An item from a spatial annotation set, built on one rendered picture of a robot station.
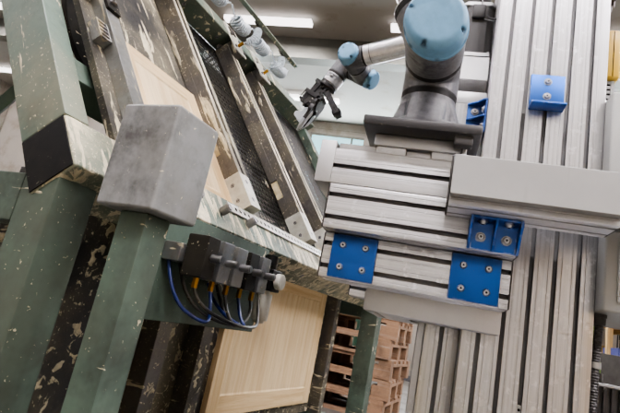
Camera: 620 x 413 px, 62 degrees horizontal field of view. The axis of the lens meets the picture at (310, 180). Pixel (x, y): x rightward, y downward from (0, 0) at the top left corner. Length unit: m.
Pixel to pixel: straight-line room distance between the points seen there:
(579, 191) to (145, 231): 0.69
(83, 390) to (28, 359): 0.17
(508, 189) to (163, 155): 0.55
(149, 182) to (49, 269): 0.26
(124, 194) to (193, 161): 0.12
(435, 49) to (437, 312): 0.51
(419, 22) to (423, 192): 0.31
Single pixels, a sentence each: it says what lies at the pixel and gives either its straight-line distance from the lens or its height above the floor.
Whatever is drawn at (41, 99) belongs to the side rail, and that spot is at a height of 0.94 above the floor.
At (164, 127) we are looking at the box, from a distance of 0.87.
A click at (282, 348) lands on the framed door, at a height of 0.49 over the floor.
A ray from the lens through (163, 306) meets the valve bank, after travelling 1.20.
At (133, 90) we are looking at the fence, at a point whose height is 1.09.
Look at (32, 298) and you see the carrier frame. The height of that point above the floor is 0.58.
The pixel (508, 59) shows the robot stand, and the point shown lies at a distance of 1.36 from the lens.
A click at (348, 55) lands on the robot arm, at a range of 1.82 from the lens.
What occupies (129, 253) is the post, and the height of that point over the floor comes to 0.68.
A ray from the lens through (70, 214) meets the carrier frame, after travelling 1.02.
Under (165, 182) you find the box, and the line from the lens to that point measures 0.85.
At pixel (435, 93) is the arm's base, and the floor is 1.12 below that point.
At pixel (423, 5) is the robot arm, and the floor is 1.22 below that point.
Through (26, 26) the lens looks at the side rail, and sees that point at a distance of 1.27.
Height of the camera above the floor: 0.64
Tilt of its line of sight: 15 degrees up
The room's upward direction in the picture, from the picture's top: 12 degrees clockwise
